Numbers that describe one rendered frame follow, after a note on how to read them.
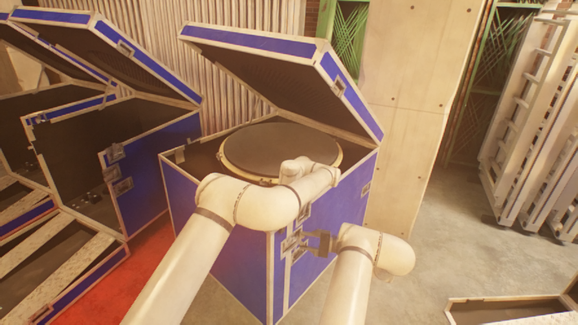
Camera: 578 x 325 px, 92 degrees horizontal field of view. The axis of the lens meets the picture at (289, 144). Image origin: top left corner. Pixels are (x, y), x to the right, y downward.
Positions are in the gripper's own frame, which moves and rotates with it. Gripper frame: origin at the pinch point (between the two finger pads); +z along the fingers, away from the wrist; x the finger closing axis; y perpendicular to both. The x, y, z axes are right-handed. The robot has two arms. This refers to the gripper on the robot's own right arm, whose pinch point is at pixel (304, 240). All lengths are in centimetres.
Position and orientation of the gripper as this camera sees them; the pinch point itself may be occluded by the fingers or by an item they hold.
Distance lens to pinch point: 156.5
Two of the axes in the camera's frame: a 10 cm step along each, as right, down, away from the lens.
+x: -1.0, 9.9, 0.6
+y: -1.7, 0.4, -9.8
